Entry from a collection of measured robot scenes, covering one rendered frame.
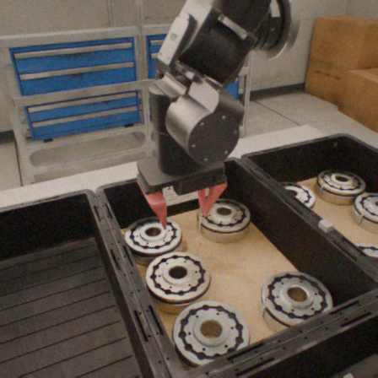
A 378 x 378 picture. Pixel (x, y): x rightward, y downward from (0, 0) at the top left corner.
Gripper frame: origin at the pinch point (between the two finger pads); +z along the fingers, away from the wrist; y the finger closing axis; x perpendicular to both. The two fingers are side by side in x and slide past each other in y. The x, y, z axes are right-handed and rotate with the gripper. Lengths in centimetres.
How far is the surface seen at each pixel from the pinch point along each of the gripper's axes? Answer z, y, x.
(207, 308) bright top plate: 9.7, -0.8, -9.4
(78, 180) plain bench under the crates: 27, -13, 61
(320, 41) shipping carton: 65, 258, 269
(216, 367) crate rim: 1.8, -5.1, -21.2
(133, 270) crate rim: 2.1, -9.3, -4.9
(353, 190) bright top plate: 12.7, 41.0, 6.0
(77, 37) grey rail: 12, 8, 187
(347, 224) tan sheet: 15.2, 34.4, 0.0
